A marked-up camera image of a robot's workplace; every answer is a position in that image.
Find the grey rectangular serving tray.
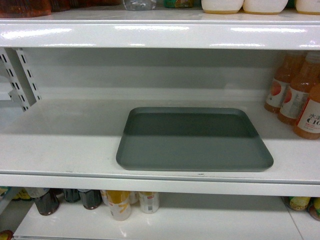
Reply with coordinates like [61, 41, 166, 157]
[116, 107, 274, 172]

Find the white label drink bottle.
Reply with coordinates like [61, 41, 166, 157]
[138, 191, 160, 214]

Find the yellow white drink bottle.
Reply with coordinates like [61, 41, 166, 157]
[106, 190, 131, 221]

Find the dark tea bottle right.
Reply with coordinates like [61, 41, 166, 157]
[78, 189, 102, 210]

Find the clear water bottle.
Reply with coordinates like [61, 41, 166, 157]
[122, 0, 157, 11]

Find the white jug left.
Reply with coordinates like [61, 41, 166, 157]
[201, 0, 244, 15]

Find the white jug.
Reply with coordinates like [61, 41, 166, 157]
[242, 0, 288, 15]
[201, 0, 244, 15]

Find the white slotted shelf upright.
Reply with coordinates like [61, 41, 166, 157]
[0, 47, 37, 112]

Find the peach juice bottle back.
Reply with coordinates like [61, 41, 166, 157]
[264, 50, 306, 113]

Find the peach juice bottle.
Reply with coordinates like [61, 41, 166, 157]
[277, 51, 320, 125]
[264, 50, 306, 113]
[293, 84, 320, 140]

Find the white jug middle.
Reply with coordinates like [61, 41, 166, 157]
[242, 0, 288, 15]

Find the peach juice bottle front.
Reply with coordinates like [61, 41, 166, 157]
[293, 84, 320, 140]

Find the peach juice bottle middle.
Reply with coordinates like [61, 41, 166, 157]
[277, 51, 320, 125]

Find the white upper shelf board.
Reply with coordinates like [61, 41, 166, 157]
[0, 7, 320, 51]

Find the red brown snack pack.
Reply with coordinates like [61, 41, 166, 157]
[0, 0, 52, 18]

